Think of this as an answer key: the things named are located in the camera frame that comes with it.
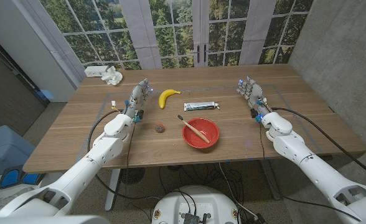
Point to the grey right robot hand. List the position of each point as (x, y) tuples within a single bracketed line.
[(253, 91)]

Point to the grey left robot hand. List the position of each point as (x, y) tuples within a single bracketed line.
[(137, 95)]

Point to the white green toothpaste tube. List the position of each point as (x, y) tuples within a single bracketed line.
[(200, 106)]

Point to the wooden toothbrush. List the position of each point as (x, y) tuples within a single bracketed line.
[(195, 130)]

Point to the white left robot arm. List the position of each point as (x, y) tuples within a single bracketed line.
[(86, 161)]

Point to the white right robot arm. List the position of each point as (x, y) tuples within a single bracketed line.
[(313, 168)]

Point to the yellow toy banana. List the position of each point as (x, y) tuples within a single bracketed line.
[(163, 97)]

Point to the red bowl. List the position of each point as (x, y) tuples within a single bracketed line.
[(211, 127)]

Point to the crumpled white tissue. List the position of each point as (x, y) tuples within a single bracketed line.
[(112, 76)]

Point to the white power strip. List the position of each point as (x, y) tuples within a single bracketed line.
[(94, 71)]

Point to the printed window backdrop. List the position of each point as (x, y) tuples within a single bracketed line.
[(176, 31)]

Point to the round black floor fan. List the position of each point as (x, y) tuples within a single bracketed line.
[(132, 175)]

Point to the white table leg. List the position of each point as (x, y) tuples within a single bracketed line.
[(112, 189)]

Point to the white robot torso base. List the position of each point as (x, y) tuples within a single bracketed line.
[(195, 202)]

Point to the blue foot pedal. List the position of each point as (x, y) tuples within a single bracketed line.
[(10, 178)]

